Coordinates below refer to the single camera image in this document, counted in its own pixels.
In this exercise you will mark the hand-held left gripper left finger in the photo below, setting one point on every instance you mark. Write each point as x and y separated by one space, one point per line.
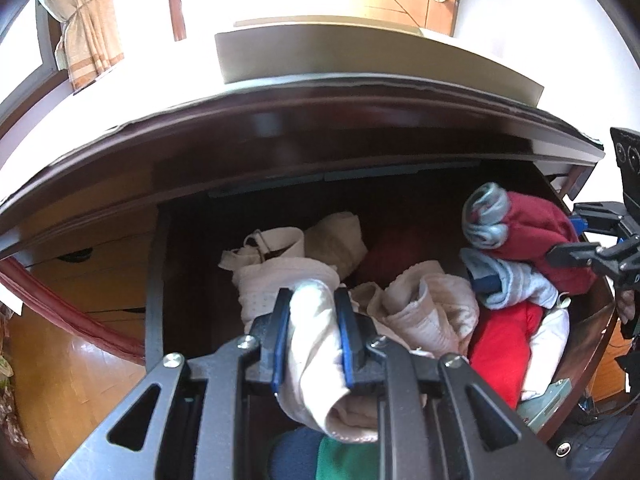
281 340

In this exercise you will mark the green underwear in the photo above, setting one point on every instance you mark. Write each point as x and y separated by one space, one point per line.
345 460

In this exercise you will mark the dark jacket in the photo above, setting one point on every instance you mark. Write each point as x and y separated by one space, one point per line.
600 450

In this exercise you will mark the blue garment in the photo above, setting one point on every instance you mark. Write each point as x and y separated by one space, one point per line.
295 455

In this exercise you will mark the red wooden rail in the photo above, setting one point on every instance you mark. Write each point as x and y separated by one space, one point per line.
75 312

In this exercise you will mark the brown door frame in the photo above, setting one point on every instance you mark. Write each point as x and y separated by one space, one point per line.
176 0

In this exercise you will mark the grey metal drawer bracket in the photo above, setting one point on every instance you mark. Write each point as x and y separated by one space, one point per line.
545 400

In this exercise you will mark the open dark wooden drawer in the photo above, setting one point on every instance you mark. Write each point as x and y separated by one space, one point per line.
300 125

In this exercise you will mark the grey blue sock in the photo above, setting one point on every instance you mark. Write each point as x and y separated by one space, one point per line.
525 285

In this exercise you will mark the grey striped rolled socks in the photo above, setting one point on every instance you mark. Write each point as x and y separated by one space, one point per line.
487 215

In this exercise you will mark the beige folded cloth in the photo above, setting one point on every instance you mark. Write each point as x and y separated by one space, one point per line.
335 245

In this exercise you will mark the grey tray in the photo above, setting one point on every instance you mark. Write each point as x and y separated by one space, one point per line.
350 55

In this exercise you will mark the cream underwear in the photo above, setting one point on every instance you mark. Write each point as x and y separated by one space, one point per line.
312 360

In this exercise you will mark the light wooden cabinet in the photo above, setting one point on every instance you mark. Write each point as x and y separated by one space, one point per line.
100 280

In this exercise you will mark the pink beige underwear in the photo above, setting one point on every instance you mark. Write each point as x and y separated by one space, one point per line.
435 310

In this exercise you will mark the maroon underwear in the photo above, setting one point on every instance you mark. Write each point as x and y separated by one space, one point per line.
535 230

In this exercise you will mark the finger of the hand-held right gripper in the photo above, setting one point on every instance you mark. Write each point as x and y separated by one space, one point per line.
600 215
575 255

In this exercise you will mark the bright red garment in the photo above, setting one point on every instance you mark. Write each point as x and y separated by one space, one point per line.
500 355

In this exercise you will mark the window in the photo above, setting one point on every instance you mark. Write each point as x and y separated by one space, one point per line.
47 45

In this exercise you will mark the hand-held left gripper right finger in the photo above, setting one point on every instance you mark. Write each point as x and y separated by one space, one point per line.
346 340

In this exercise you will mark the person's right hand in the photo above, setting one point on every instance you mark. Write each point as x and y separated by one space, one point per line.
625 307

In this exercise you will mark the dark wooden drawer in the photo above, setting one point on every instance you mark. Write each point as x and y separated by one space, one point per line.
300 125
200 270

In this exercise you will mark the beige curtain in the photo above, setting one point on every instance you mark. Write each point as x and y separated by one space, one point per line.
90 25

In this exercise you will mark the white garment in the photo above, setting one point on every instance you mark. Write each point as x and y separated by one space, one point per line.
550 340

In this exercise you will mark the white perforated underwear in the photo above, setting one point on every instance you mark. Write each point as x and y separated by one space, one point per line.
270 280

